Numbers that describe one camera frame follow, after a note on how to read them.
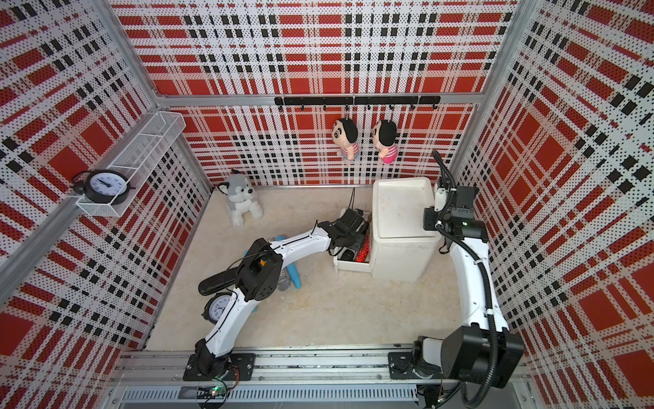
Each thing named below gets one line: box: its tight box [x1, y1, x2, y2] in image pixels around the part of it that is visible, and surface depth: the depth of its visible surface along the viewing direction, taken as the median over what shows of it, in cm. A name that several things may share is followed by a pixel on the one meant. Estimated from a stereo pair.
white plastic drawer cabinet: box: [370, 177, 442, 283], surface depth 83 cm
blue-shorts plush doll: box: [331, 117, 361, 162], surface depth 95 cm
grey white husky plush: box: [218, 168, 264, 228], surface depth 101 cm
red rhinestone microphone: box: [354, 234, 370, 263], surface depth 95 cm
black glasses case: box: [198, 266, 239, 296], surface depth 90 cm
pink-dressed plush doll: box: [372, 119, 399, 164], surface depth 96 cm
